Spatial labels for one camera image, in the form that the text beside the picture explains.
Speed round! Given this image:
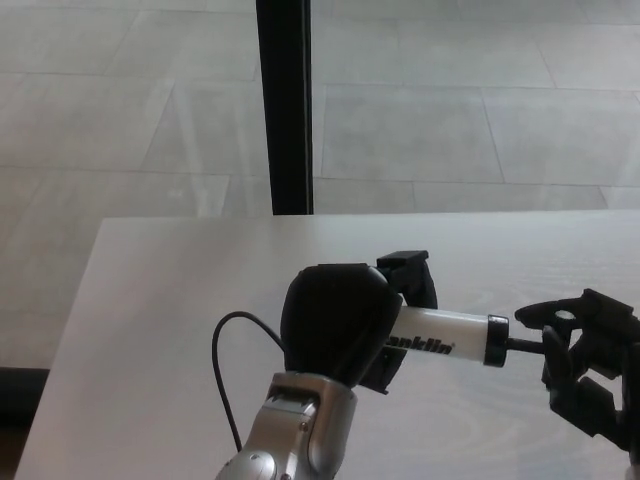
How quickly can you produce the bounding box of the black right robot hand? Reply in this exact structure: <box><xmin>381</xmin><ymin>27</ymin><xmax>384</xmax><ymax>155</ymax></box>
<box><xmin>513</xmin><ymin>288</ymin><xmax>640</xmax><ymax>456</ymax></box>

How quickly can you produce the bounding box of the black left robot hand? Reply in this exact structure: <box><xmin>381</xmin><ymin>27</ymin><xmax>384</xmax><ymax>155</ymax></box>
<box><xmin>278</xmin><ymin>248</ymin><xmax>439</xmax><ymax>396</ymax></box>

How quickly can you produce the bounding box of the white Franklin air pump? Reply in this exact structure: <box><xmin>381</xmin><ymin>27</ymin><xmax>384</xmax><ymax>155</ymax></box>
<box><xmin>384</xmin><ymin>305</ymin><xmax>576</xmax><ymax>371</ymax></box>

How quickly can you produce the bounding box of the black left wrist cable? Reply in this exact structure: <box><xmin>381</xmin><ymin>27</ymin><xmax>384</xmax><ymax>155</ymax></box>
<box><xmin>211</xmin><ymin>311</ymin><xmax>286</xmax><ymax>451</ymax></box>

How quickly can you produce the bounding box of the black window frame post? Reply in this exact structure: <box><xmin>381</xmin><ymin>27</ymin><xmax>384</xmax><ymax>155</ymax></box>
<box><xmin>254</xmin><ymin>0</ymin><xmax>315</xmax><ymax>216</ymax></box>

